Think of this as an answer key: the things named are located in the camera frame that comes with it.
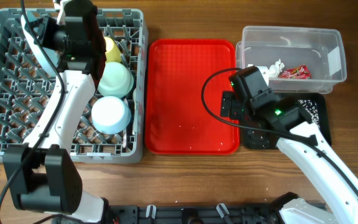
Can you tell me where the white napkin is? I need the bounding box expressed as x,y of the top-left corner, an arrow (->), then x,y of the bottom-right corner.
268,59 -> 285,78

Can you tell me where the yellow cup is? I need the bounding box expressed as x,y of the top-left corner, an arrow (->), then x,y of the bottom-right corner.
104,37 -> 121,63

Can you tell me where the light blue plate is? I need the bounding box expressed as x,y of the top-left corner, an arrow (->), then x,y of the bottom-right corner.
21,16 -> 60,77

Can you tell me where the green bowl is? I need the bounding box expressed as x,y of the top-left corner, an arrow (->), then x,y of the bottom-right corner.
98,62 -> 134,98

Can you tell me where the red snack wrapper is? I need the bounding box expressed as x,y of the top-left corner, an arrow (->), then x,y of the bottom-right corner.
278,65 -> 311,80

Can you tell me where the food scraps and rice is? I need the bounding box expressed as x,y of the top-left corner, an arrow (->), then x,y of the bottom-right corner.
298,100 -> 319,124

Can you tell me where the small light blue bowl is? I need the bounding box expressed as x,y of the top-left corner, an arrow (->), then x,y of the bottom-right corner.
91,96 -> 132,134

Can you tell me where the white plastic fork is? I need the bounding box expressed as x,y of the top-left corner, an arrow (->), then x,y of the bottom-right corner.
122,98 -> 131,148

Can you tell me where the white plastic spoon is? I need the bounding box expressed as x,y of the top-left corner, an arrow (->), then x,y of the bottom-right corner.
132,88 -> 137,136

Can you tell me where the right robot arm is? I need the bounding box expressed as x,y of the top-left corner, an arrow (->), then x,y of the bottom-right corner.
229,66 -> 358,223

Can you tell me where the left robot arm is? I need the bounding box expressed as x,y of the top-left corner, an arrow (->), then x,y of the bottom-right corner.
2,0 -> 111,223

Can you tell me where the grey dishwasher rack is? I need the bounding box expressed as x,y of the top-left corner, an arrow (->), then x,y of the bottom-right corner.
0,8 -> 149,164

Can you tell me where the black plastic tray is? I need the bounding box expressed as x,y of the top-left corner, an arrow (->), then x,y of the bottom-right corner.
241,93 -> 332,150

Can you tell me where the red plastic tray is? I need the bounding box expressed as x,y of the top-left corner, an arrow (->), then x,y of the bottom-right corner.
144,39 -> 240,155

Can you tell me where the clear plastic bin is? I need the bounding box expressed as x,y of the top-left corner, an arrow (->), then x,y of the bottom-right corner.
236,26 -> 347,94

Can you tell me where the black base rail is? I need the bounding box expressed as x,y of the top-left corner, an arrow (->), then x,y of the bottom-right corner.
50,202 -> 328,224

